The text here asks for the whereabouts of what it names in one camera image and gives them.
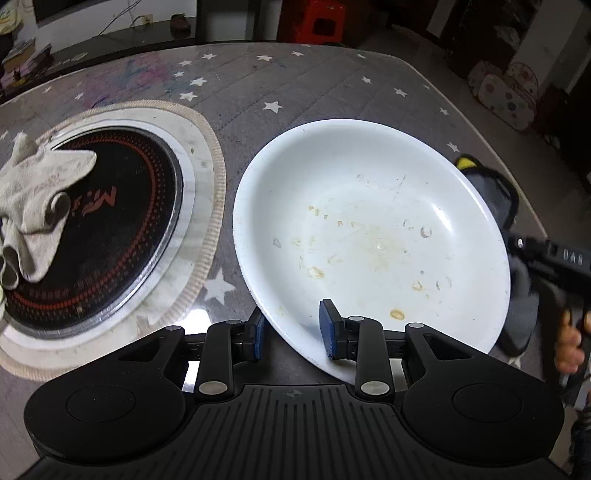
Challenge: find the person's right hand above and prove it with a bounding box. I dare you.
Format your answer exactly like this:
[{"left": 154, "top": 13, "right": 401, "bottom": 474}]
[{"left": 554, "top": 309, "right": 587, "bottom": 375}]

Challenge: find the grey star tablecloth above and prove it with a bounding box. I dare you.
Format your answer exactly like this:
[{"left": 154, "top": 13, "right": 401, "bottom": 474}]
[{"left": 0, "top": 42, "right": 591, "bottom": 476}]

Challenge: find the black wall television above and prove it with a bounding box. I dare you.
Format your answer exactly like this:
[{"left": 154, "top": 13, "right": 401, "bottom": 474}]
[{"left": 32, "top": 0, "right": 105, "bottom": 26}]

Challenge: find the red plastic stool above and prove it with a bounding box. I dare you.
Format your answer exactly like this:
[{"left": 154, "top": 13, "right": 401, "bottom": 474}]
[{"left": 291, "top": 0, "right": 346, "bottom": 45}]

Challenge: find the small dark pot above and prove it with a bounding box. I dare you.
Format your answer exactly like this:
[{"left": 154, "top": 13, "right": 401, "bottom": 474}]
[{"left": 169, "top": 14, "right": 191, "bottom": 39}]

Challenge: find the crumpled white rag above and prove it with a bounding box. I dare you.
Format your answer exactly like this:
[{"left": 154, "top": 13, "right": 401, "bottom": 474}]
[{"left": 1, "top": 132, "right": 97, "bottom": 290}]

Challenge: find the white ceramic bowl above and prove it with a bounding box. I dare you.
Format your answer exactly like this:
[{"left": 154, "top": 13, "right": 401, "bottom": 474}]
[{"left": 232, "top": 119, "right": 511, "bottom": 382}]

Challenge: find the round black induction cooktop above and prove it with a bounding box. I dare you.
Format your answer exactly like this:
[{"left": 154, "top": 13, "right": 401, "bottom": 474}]
[{"left": 6, "top": 127, "right": 183, "bottom": 339}]

